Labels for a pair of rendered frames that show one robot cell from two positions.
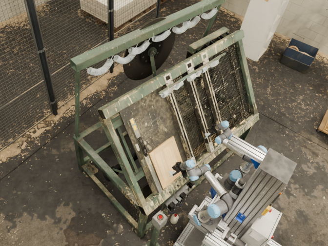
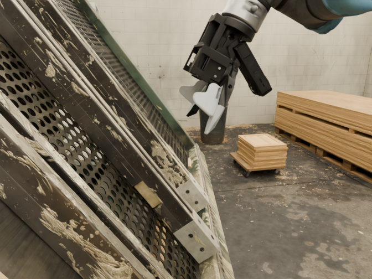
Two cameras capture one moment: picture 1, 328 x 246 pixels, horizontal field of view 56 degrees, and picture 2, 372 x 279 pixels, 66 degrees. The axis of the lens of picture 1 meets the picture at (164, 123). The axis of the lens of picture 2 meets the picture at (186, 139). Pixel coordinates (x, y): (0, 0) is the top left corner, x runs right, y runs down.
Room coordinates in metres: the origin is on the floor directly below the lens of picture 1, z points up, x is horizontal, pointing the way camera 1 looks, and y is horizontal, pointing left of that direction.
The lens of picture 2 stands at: (1.83, -0.16, 1.46)
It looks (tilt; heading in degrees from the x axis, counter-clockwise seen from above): 17 degrees down; 321
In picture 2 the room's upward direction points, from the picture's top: straight up
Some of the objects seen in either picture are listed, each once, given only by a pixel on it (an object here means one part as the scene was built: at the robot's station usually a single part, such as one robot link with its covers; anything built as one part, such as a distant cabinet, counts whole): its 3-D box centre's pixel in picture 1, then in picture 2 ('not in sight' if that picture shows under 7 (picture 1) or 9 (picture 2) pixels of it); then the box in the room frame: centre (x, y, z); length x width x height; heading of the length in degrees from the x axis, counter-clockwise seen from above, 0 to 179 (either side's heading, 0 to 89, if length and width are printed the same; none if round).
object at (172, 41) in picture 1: (151, 51); not in sight; (2.85, 0.29, 1.85); 0.80 x 0.06 x 0.80; 142
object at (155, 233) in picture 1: (155, 235); not in sight; (1.33, -0.15, 0.38); 0.06 x 0.06 x 0.75; 52
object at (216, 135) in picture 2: not in sight; (212, 122); (5.20, -3.46, 0.33); 0.52 x 0.51 x 0.65; 153
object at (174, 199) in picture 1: (180, 197); not in sight; (1.73, -0.36, 0.69); 0.50 x 0.14 x 0.24; 142
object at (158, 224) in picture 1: (159, 220); not in sight; (1.33, -0.15, 0.84); 0.12 x 0.12 x 0.18; 52
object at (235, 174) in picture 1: (235, 176); not in sight; (1.82, -0.86, 1.20); 0.13 x 0.12 x 0.14; 140
